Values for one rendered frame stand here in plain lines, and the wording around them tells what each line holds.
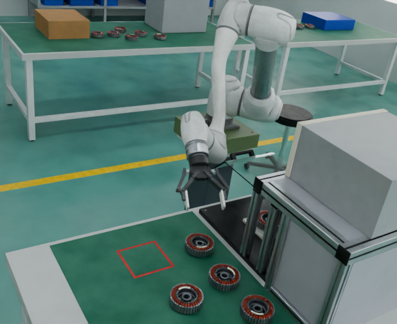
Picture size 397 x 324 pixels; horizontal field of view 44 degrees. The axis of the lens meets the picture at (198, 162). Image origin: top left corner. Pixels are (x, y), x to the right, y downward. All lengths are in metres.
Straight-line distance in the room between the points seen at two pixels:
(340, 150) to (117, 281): 0.85
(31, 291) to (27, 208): 1.73
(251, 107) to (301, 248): 1.12
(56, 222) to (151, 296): 1.68
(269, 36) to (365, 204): 0.91
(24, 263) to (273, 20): 1.34
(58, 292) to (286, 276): 0.75
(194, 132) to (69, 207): 1.68
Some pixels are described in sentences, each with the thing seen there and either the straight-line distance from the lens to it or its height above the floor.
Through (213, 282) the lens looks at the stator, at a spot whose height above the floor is 0.77.
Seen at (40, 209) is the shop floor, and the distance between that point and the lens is 3.39.
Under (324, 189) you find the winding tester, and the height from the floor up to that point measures 1.16.
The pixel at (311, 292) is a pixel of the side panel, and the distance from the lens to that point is 1.63.
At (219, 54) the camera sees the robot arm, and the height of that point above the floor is 1.37.
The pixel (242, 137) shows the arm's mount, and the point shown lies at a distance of 2.62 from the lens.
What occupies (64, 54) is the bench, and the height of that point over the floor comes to 0.73.
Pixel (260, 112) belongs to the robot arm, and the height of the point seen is 0.99.
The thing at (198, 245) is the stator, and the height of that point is 0.78.
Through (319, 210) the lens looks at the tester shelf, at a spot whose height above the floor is 1.11.
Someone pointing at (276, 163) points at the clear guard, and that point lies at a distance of 1.91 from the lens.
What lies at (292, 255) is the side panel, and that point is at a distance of 1.64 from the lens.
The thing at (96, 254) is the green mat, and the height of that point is 0.75.
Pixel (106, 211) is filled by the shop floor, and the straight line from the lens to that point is 3.35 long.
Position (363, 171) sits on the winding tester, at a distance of 1.49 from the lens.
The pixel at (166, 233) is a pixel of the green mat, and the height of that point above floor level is 0.75.
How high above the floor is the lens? 1.93
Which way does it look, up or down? 28 degrees down
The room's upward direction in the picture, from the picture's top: 8 degrees clockwise
